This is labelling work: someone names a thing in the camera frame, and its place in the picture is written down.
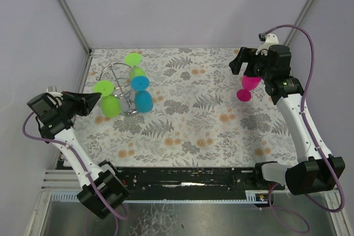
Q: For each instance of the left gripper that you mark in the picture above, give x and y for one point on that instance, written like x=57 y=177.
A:
x=69 y=103

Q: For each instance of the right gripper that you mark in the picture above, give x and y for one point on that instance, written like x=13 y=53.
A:
x=251 y=61

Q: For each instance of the pink wine glass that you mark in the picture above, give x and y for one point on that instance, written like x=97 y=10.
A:
x=248 y=84

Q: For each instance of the green wine glass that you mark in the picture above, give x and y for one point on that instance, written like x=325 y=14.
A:
x=109 y=104
x=133 y=60

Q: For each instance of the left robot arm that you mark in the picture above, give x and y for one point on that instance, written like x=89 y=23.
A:
x=101 y=189

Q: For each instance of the chrome wine glass rack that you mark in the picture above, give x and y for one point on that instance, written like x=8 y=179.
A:
x=118 y=74

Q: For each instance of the blue wine glass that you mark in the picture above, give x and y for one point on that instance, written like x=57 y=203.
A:
x=143 y=100

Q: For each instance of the floral tablecloth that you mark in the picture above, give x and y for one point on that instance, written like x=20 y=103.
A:
x=185 y=109

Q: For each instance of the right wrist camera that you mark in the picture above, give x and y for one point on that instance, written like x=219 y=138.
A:
x=267 y=41

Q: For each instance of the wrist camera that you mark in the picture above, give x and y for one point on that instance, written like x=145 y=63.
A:
x=45 y=102
x=267 y=41

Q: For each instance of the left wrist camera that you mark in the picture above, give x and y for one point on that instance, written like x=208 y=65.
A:
x=45 y=102

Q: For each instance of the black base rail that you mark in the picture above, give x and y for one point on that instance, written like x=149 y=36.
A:
x=172 y=180

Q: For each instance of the left aluminium frame post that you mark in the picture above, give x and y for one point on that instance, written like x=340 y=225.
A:
x=74 y=25

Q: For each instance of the aluminium frame post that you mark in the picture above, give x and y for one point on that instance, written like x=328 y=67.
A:
x=74 y=25
x=309 y=4

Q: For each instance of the right aluminium frame post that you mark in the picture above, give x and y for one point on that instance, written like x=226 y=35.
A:
x=309 y=4

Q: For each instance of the white cable duct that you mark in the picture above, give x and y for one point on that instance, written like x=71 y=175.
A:
x=224 y=196

